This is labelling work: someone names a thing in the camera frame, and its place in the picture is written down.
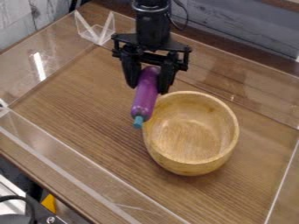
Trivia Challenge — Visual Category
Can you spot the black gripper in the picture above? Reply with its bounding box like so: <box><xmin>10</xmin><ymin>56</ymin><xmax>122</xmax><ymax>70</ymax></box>
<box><xmin>113</xmin><ymin>8</ymin><xmax>193</xmax><ymax>95</ymax></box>

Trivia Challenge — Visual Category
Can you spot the purple toy eggplant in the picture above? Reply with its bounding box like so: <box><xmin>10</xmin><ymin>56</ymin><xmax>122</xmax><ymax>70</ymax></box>
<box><xmin>131</xmin><ymin>66</ymin><xmax>161</xmax><ymax>129</ymax></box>

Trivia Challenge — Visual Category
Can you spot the brown wooden bowl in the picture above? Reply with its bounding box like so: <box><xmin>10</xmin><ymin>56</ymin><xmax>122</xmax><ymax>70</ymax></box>
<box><xmin>143</xmin><ymin>91</ymin><xmax>240</xmax><ymax>176</ymax></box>

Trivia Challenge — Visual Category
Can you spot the yellow black equipment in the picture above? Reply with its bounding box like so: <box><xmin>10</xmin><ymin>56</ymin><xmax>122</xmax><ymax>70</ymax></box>
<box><xmin>25</xmin><ymin>194</ymin><xmax>77</xmax><ymax>224</ymax></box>

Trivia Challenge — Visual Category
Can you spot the clear acrylic corner bracket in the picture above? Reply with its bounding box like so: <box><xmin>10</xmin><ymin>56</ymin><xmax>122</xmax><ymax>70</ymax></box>
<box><xmin>74</xmin><ymin>11</ymin><xmax>117</xmax><ymax>46</ymax></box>

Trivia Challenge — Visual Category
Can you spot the black cable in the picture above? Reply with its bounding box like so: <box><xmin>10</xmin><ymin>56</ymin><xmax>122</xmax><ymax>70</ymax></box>
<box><xmin>169</xmin><ymin>0</ymin><xmax>192</xmax><ymax>32</ymax></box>

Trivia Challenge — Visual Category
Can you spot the clear acrylic tray wall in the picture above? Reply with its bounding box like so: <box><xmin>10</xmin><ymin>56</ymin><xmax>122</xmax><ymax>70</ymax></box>
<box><xmin>0</xmin><ymin>106</ymin><xmax>190</xmax><ymax>224</ymax></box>

